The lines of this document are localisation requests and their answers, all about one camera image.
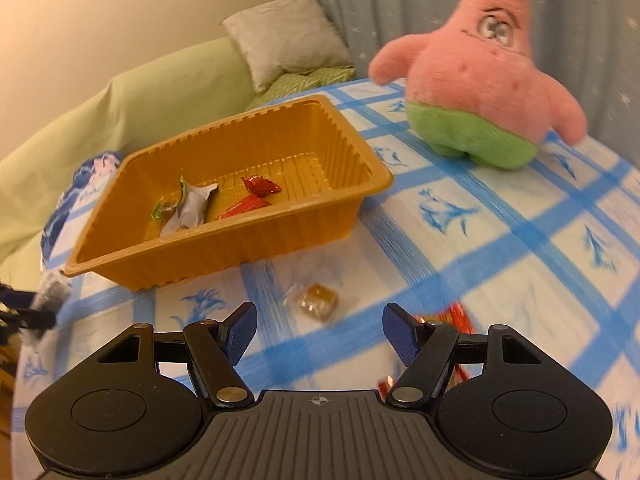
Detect beige cushion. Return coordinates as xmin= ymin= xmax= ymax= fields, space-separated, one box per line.
xmin=221 ymin=0 xmax=353 ymax=93

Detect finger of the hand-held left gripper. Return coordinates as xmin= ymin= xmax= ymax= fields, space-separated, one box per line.
xmin=0 ymin=284 xmax=37 ymax=308
xmin=0 ymin=309 xmax=57 ymax=333

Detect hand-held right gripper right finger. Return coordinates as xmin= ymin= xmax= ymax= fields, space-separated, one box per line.
xmin=381 ymin=303 xmax=567 ymax=410

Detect green zigzag cushion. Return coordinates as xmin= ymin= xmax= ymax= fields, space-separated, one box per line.
xmin=245 ymin=66 xmax=357 ymax=111

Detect blue checked tablecloth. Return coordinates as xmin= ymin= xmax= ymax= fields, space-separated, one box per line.
xmin=15 ymin=77 xmax=640 ymax=480

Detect blue cartoon cushion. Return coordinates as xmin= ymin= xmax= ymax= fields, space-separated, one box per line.
xmin=40 ymin=151 xmax=126 ymax=261

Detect orange plastic tray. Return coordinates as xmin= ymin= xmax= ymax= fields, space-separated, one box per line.
xmin=62 ymin=94 xmax=394 ymax=292

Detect red snack packet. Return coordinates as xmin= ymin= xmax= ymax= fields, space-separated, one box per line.
xmin=217 ymin=196 xmax=273 ymax=220
xmin=377 ymin=302 xmax=476 ymax=401

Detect pink starfish plush toy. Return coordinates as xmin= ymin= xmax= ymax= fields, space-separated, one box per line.
xmin=369 ymin=0 xmax=588 ymax=172

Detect green sofa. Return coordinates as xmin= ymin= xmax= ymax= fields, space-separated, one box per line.
xmin=0 ymin=37 xmax=256 ymax=266

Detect small red candy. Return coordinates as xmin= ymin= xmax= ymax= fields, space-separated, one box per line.
xmin=241 ymin=175 xmax=282 ymax=197

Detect green silver snack packet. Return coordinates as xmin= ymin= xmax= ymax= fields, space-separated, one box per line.
xmin=160 ymin=175 xmax=220 ymax=237

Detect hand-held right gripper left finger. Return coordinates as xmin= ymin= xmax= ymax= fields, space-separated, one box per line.
xmin=74 ymin=302 xmax=259 ymax=409

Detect grey star-print curtain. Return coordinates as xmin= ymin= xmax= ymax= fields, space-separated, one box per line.
xmin=282 ymin=0 xmax=640 ymax=156

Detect small gold candy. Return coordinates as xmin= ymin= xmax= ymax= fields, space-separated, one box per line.
xmin=283 ymin=282 xmax=341 ymax=322

